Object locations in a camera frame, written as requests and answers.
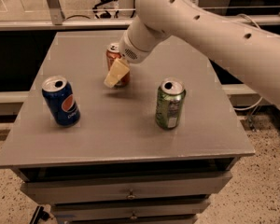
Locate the green soda can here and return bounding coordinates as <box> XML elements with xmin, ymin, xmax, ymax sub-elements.
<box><xmin>155</xmin><ymin>77</ymin><xmax>186</xmax><ymax>130</ymax></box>

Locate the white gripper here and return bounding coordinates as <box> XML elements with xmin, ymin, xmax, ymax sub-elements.
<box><xmin>104</xmin><ymin>16</ymin><xmax>169</xmax><ymax>88</ymax></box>

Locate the blue Pepsi can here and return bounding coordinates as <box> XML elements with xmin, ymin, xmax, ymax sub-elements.
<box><xmin>42</xmin><ymin>76</ymin><xmax>80</xmax><ymax>127</ymax></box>

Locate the orange-red soda can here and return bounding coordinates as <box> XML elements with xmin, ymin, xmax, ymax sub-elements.
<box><xmin>105</xmin><ymin>42</ymin><xmax>130</xmax><ymax>88</ymax></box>

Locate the top grey drawer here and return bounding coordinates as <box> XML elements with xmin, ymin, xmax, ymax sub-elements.
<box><xmin>21</xmin><ymin>171</ymin><xmax>232</xmax><ymax>204</ymax></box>

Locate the grey drawer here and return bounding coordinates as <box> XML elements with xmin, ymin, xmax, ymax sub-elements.
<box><xmin>21</xmin><ymin>171</ymin><xmax>232</xmax><ymax>204</ymax></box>
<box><xmin>51</xmin><ymin>198</ymin><xmax>210</xmax><ymax>221</ymax></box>

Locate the grey drawer cabinet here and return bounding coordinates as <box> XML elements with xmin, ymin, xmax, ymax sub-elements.
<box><xmin>0</xmin><ymin>31</ymin><xmax>254</xmax><ymax>224</ymax></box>

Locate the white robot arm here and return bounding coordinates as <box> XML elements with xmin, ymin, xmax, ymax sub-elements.
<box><xmin>105</xmin><ymin>0</ymin><xmax>280</xmax><ymax>110</ymax></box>

